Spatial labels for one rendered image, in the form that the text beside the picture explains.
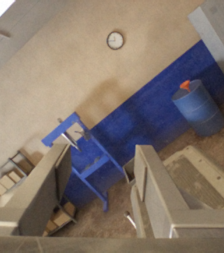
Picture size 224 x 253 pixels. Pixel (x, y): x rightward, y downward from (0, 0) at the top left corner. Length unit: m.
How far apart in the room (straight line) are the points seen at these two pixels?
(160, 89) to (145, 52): 0.77
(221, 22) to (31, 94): 3.65
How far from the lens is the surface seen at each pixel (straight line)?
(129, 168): 3.39
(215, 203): 0.81
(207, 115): 3.51
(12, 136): 4.46
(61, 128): 3.46
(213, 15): 3.76
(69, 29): 3.91
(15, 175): 4.35
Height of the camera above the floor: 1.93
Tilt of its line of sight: 12 degrees down
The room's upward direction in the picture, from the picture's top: 41 degrees counter-clockwise
